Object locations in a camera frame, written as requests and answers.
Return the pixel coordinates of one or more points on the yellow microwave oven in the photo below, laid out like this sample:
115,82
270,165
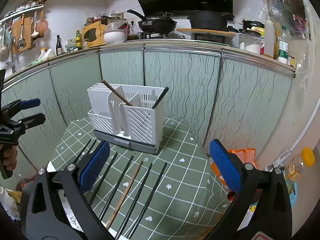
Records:
94,34

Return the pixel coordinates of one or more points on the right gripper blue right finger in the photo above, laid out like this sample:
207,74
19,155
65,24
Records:
228,164

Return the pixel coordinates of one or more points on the green label bottle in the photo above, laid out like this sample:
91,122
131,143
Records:
283,51

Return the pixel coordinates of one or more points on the white utensil holder rack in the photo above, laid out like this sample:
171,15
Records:
137,127

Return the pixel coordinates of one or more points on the dark soy sauce bottle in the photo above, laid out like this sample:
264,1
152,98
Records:
59,49

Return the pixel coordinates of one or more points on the yellow cap oil bottle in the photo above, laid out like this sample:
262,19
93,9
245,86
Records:
294,169

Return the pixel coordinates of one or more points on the brown wooden chopstick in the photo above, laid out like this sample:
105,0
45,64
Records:
108,225
116,93

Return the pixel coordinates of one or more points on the person's left hand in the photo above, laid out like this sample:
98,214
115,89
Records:
9,156

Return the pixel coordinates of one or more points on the black cooking pot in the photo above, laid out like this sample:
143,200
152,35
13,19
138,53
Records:
210,20

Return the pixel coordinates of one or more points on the clear jar white powder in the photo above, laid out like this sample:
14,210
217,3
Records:
250,41

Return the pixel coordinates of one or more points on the wooden cutting board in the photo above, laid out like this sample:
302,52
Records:
188,31

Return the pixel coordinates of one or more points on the blue plastic container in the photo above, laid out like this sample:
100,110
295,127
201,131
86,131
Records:
292,188

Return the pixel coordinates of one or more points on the black frying pan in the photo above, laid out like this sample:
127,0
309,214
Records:
155,24

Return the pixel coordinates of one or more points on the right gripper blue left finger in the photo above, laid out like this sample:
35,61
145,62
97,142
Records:
91,165

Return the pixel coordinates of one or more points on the white squeeze bottle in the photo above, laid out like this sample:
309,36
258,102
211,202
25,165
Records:
269,38

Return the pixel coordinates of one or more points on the white bowl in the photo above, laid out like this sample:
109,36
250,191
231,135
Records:
115,37

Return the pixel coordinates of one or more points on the hanging metal ladle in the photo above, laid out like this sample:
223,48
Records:
21,42

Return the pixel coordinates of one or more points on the hanging wooden board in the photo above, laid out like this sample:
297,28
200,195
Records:
26,34

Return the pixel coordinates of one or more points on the white paper sheet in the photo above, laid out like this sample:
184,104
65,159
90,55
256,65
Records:
67,208

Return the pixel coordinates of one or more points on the green checkered tablecloth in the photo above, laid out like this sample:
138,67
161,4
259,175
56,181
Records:
188,202

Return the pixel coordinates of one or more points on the green glass bottle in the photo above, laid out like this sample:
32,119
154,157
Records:
78,40

